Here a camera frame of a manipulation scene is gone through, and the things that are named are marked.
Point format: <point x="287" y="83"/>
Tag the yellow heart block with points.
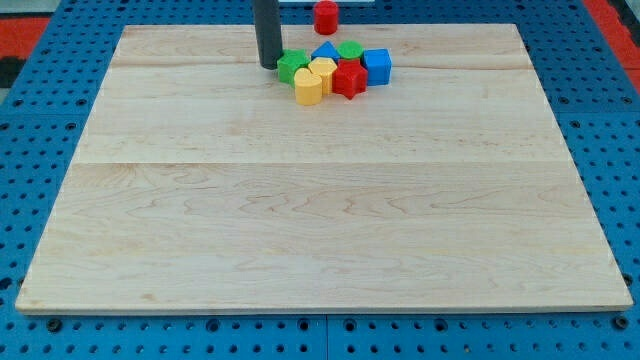
<point x="308" y="87"/>

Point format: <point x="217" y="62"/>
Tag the red star block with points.
<point x="350" y="78"/>

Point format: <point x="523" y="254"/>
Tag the yellow pentagon block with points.
<point x="324" y="67"/>

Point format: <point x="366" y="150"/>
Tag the light wooden board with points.
<point x="200" y="187"/>

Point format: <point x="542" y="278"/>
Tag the green star block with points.
<point x="289" y="63"/>

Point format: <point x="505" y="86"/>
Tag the blue triangle block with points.
<point x="326" y="50"/>

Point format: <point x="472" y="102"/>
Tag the blue cube block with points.
<point x="378" y="64"/>

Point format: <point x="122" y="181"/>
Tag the green cylinder block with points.
<point x="350" y="50"/>

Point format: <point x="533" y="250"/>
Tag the red cylinder block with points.
<point x="326" y="17"/>

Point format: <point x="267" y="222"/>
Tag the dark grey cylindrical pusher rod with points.
<point x="267" y="24"/>

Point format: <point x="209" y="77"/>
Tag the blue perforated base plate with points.
<point x="594" y="101"/>

